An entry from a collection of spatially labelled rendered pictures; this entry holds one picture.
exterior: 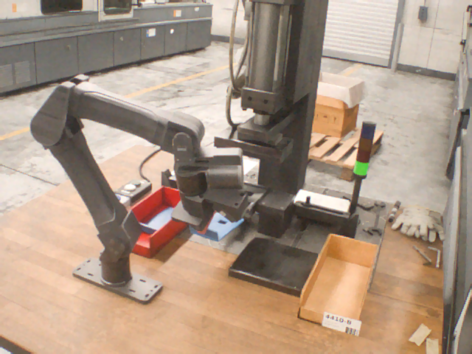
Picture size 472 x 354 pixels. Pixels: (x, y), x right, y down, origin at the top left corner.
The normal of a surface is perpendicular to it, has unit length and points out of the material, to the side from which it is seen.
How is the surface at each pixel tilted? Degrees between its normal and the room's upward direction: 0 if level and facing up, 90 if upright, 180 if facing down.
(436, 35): 90
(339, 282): 0
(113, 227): 88
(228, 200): 23
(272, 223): 90
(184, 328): 0
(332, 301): 0
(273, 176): 90
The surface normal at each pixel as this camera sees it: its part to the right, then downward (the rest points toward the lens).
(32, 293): 0.07, -0.91
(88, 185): -0.04, 0.38
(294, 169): -0.39, 0.35
